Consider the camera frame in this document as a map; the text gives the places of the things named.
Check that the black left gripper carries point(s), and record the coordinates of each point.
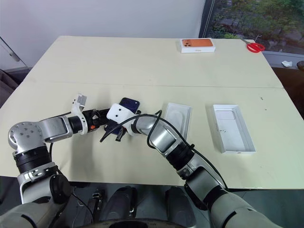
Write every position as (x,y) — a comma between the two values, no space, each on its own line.
(89,118)

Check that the grey window ledge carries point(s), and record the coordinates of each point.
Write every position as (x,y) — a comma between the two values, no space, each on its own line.
(282,58)

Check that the small black buckle block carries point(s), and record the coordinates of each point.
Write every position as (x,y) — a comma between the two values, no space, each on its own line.
(95,202)

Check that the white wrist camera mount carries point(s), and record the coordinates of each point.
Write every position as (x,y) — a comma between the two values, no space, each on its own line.
(79,111)
(118,112)

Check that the dark rounded shape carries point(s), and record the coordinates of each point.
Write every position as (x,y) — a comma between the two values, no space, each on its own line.
(121,203)

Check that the dark blue smartphone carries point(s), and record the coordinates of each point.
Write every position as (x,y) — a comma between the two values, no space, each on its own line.
(129,104)

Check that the dark window frame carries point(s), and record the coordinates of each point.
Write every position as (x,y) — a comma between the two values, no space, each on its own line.
(208,17)

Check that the white phone box lid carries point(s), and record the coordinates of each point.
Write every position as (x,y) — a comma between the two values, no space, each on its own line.
(178,120)

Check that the grey sofa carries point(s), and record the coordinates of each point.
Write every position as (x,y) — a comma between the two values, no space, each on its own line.
(8,82)

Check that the white phone box base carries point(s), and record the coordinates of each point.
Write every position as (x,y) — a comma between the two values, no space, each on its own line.
(234,129)

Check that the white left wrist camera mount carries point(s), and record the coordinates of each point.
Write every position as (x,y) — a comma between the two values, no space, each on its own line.
(79,111)

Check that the crumpled white paper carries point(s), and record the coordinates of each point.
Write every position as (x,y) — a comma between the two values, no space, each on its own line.
(287,63)

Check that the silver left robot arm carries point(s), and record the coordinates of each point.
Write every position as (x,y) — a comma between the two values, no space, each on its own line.
(54,127)

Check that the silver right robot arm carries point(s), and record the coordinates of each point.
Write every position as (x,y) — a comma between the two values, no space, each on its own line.
(164,140)

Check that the orange printed phone box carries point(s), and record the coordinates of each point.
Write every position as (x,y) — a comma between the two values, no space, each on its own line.
(197,45)

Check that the dark curved rim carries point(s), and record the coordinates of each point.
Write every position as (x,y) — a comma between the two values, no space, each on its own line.
(133,223)

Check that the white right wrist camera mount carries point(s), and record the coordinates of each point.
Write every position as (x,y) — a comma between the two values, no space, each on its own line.
(118,112)

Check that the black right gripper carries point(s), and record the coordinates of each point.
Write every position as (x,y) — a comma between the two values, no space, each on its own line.
(124,130)

